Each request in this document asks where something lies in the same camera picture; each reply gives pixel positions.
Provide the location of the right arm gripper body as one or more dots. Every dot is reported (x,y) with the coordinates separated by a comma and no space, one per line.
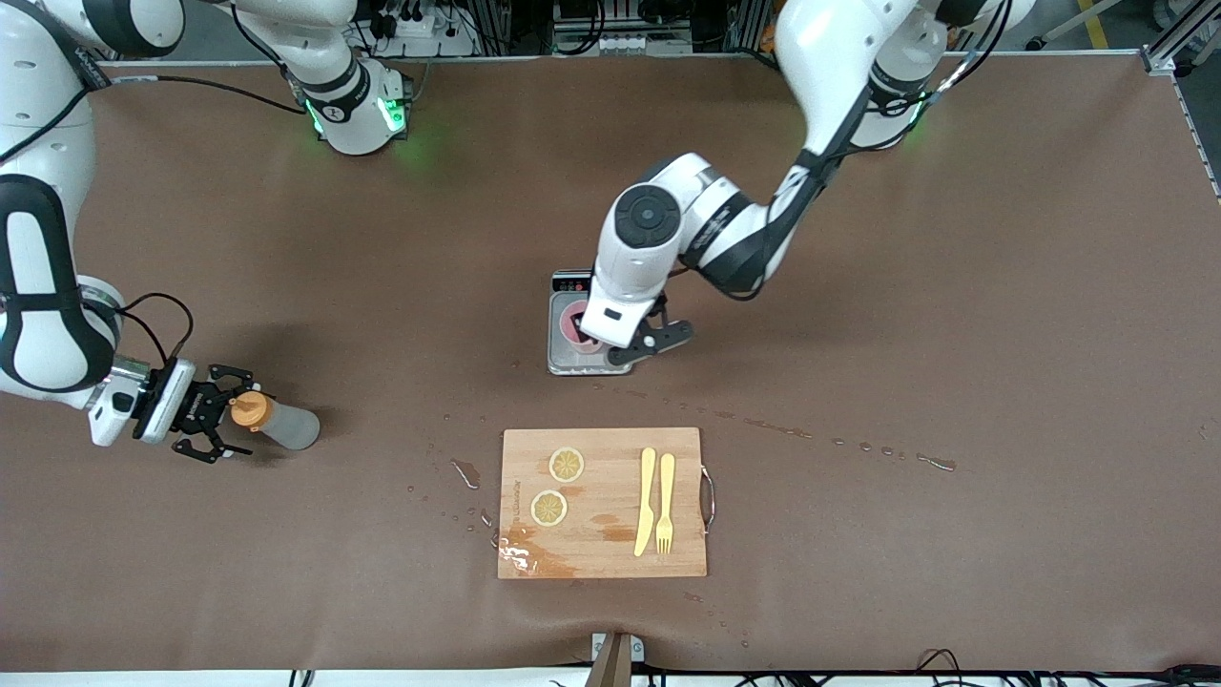
(196,409)

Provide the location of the pink plastic cup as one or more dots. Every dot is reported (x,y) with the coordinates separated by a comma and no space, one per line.
(575,329)

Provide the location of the translucent sauce bottle orange cap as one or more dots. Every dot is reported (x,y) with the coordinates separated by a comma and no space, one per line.
(291,427)

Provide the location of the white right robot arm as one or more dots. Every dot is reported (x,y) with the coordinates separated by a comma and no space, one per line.
(38,324)

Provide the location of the silver digital kitchen scale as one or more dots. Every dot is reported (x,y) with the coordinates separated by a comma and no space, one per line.
(572,364)

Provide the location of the wooden cutting board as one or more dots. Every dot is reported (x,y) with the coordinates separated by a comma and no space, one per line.
(610,477)

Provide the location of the yellow plastic fork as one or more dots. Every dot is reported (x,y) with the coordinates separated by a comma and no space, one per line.
(666,487)

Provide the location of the lemon slice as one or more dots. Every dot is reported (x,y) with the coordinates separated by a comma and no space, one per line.
(548,508)
(567,465)

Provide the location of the yellow plastic knife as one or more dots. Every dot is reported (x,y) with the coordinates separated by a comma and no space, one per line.
(647,496)

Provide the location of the white connector strip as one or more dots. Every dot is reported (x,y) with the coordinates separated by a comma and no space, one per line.
(620,44)

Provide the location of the orange snack packets pile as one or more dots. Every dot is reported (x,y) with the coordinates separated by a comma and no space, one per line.
(768,38)

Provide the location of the brown table cover mat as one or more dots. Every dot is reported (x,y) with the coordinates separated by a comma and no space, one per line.
(858,572)

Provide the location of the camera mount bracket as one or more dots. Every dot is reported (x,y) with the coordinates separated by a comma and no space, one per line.
(615,658)

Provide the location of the aluminium frame profile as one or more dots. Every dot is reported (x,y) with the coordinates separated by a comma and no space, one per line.
(1173,48)

